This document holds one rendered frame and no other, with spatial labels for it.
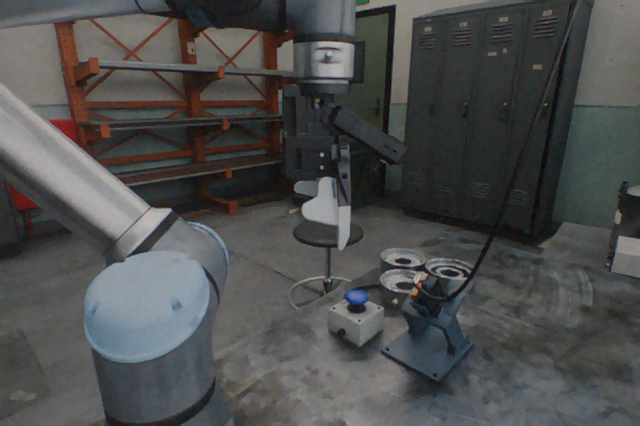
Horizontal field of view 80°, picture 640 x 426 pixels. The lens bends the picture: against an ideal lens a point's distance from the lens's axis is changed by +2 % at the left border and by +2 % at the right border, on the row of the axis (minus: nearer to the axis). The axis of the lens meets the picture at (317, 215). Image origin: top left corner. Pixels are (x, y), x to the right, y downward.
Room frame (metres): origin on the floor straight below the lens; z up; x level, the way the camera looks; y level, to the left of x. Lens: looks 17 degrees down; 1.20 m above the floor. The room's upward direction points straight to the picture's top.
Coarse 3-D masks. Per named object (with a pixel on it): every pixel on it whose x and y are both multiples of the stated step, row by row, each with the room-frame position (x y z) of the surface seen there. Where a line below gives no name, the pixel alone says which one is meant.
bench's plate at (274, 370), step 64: (448, 256) 0.92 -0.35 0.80; (512, 256) 0.93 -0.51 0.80; (320, 320) 0.62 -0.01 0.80; (384, 320) 0.63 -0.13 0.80; (512, 320) 0.63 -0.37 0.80; (576, 320) 0.63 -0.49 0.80; (256, 384) 0.46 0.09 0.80; (320, 384) 0.46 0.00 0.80; (384, 384) 0.46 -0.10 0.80; (448, 384) 0.46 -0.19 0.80; (512, 384) 0.46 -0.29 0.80; (576, 384) 0.46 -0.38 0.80
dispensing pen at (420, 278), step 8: (416, 280) 0.50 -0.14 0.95; (424, 280) 0.50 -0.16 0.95; (432, 280) 0.52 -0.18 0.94; (424, 288) 0.52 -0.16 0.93; (432, 288) 0.51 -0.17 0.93; (440, 288) 0.53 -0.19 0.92; (416, 296) 0.51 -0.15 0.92; (424, 296) 0.50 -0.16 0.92; (440, 296) 0.53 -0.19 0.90; (424, 304) 0.51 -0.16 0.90; (432, 304) 0.52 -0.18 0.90; (432, 312) 0.52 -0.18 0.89
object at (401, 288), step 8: (384, 272) 0.74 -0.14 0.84; (392, 272) 0.75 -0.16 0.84; (400, 272) 0.76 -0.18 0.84; (408, 272) 0.75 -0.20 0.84; (416, 272) 0.75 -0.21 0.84; (384, 280) 0.73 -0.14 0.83; (400, 280) 0.73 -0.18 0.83; (408, 280) 0.73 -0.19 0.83; (384, 288) 0.68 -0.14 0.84; (392, 288) 0.70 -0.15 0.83; (400, 288) 0.73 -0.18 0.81; (408, 288) 0.72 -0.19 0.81; (384, 296) 0.68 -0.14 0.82; (392, 296) 0.67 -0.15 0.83; (400, 296) 0.66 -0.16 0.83; (400, 304) 0.67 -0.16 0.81
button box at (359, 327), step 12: (336, 312) 0.58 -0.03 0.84; (348, 312) 0.58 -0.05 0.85; (360, 312) 0.58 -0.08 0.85; (372, 312) 0.58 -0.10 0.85; (336, 324) 0.58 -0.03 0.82; (348, 324) 0.56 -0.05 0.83; (360, 324) 0.55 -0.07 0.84; (372, 324) 0.57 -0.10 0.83; (348, 336) 0.56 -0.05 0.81; (360, 336) 0.55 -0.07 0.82; (372, 336) 0.57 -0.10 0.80
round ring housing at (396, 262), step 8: (392, 248) 0.88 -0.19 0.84; (400, 248) 0.88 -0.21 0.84; (384, 256) 0.86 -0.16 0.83; (400, 256) 0.86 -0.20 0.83; (416, 256) 0.86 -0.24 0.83; (424, 256) 0.83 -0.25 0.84; (384, 264) 0.81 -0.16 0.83; (392, 264) 0.79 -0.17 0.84; (400, 264) 0.81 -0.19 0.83; (408, 264) 0.84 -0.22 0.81; (424, 264) 0.80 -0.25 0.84
